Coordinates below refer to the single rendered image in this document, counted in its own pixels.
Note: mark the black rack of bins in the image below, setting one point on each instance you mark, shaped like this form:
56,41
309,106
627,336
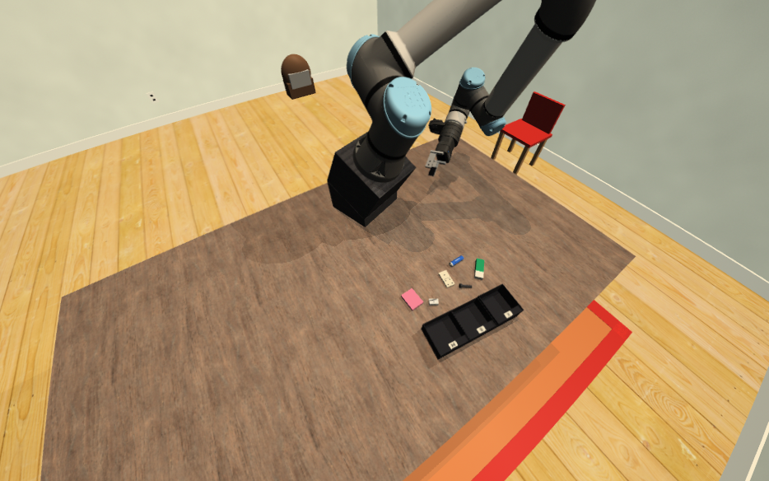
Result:
471,320

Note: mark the cream domino tile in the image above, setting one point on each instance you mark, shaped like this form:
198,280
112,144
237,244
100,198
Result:
446,279

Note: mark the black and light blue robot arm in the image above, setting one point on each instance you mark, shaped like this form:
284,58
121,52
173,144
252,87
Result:
380,71

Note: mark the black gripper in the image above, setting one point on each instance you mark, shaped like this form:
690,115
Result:
450,132

